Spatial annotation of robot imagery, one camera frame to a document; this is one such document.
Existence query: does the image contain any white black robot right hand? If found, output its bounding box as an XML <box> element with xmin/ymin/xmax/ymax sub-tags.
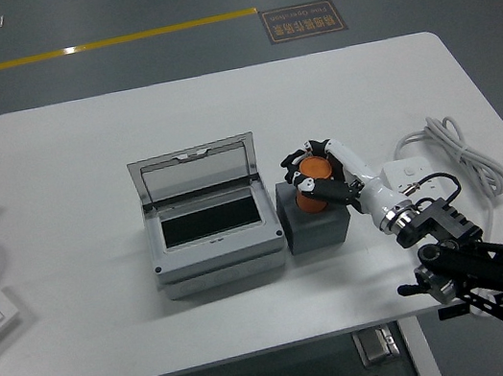
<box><xmin>276</xmin><ymin>125</ymin><xmax>409</xmax><ymax>247</ymax></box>

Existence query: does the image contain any grey box with clear lid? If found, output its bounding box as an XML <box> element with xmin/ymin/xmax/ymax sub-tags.
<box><xmin>124</xmin><ymin>128</ymin><xmax>294</xmax><ymax>306</ymax></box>

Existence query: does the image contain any dark grey cube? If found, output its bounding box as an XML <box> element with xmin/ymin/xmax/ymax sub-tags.
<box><xmin>272</xmin><ymin>170</ymin><xmax>357</xmax><ymax>257</ymax></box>

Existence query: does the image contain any black strip under table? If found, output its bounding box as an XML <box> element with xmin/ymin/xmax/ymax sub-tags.
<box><xmin>436</xmin><ymin>300</ymin><xmax>471</xmax><ymax>322</ymax></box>

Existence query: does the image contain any white table leg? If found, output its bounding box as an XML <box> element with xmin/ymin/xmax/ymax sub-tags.
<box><xmin>395</xmin><ymin>311</ymin><xmax>446</xmax><ymax>376</ymax></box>

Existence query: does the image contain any brown floor sign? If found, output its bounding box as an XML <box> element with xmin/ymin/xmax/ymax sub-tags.
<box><xmin>257</xmin><ymin>0</ymin><xmax>349</xmax><ymax>46</ymax></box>

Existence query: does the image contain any yellow floor line tape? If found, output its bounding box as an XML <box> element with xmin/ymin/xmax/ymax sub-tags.
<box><xmin>0</xmin><ymin>5</ymin><xmax>261</xmax><ymax>76</ymax></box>

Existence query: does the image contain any white power cable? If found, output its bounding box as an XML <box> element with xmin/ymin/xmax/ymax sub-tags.
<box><xmin>388</xmin><ymin>104</ymin><xmax>503</xmax><ymax>249</ymax></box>

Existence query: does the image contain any grey metal bracket box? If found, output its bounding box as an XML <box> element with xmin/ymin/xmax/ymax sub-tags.
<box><xmin>351</xmin><ymin>323</ymin><xmax>403</xmax><ymax>370</ymax></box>

